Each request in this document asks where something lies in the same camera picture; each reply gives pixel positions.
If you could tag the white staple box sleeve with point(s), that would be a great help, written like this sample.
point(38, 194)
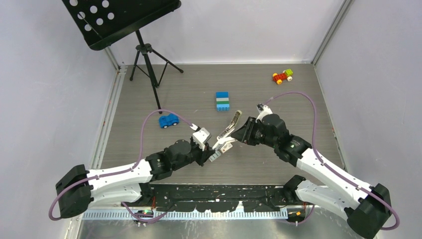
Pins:
point(227, 146)

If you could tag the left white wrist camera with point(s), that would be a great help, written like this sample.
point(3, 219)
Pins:
point(201, 135)

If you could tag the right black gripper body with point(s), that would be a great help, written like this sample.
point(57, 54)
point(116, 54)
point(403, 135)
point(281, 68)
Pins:
point(260, 135)

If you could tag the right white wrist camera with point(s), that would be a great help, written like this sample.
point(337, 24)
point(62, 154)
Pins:
point(263, 110)

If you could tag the blue toy car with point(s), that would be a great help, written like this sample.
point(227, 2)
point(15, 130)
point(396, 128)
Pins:
point(169, 120)

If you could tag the beige white stapler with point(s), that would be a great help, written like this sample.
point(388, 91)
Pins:
point(231, 127)

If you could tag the staple tray with staples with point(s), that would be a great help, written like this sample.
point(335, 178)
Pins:
point(213, 157)

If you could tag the red green toy car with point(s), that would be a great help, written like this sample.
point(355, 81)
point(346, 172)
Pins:
point(286, 75)

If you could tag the black music stand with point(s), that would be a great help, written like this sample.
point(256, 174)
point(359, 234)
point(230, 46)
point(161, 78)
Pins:
point(105, 22)

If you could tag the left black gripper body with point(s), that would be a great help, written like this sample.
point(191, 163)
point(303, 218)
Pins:
point(201, 154)

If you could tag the blue green brick stack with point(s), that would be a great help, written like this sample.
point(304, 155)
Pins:
point(222, 101)

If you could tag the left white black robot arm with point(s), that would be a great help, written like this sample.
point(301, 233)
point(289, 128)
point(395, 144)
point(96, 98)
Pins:
point(81, 188)

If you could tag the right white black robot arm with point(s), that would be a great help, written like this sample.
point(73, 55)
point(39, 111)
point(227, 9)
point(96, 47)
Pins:
point(364, 207)

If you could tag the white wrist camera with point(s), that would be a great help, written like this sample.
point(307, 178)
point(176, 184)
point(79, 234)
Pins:
point(263, 110)
point(201, 135)

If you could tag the white staple remover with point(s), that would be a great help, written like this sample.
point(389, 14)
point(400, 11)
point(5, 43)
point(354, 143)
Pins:
point(222, 141)

